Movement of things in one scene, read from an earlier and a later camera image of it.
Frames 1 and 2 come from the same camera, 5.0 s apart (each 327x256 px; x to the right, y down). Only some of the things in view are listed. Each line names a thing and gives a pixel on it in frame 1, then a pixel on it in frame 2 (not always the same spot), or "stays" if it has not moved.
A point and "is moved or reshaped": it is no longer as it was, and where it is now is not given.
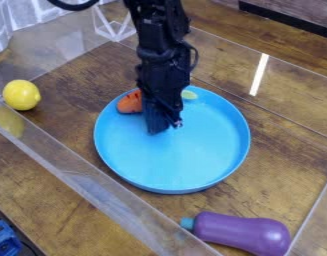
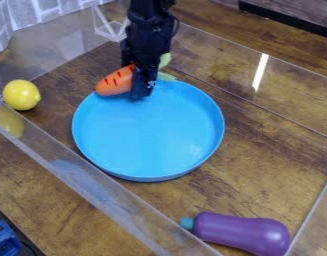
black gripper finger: x=163 y=110 → x=145 y=79
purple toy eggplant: x=254 y=235 stays
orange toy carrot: x=131 y=103 → x=117 y=84
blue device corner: x=6 y=243 stays
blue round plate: x=194 y=158 is moved or reshaped
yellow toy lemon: x=21 y=95 stays
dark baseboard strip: x=285 y=19 stays
